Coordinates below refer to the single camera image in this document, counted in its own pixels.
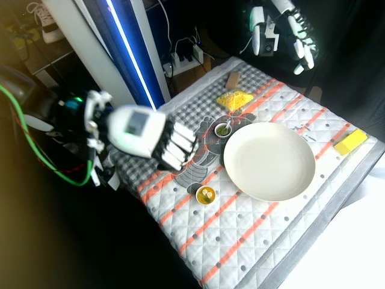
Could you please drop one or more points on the white column with blue strip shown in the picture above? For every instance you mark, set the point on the white column with blue strip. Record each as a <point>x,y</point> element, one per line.
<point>99,48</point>

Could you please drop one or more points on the black power adapter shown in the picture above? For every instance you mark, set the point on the black power adapter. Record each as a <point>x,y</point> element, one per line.
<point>184,51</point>

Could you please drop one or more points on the cream round plate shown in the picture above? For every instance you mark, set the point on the cream round plate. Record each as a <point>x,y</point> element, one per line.
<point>269,161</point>

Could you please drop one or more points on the white power strip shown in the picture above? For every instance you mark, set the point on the white power strip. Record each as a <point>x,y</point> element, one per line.
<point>180,67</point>

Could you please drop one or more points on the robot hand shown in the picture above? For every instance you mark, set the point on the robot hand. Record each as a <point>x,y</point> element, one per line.
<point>302,36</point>
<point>135,126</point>

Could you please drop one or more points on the grey quilt with orange stripes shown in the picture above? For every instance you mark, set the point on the grey quilt with orange stripes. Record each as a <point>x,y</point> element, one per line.
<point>240,234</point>

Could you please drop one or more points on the small white spoon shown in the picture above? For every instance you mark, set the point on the small white spoon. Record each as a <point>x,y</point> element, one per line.
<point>228,124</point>

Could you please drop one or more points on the small bowl with yellow soup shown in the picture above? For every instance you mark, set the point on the small bowl with yellow soup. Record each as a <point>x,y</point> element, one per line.
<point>205,195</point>

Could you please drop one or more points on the small bowl with green filling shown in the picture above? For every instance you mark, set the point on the small bowl with green filling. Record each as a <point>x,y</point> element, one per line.
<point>222,131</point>

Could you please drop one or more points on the white power adapter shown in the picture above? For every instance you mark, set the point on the white power adapter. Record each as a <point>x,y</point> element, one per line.
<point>198,52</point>

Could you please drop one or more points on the yellow block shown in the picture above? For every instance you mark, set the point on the yellow block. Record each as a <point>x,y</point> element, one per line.
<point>350,142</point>

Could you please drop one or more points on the white shoe with laces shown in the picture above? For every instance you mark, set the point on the white shoe with laces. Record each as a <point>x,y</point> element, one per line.
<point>45,21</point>

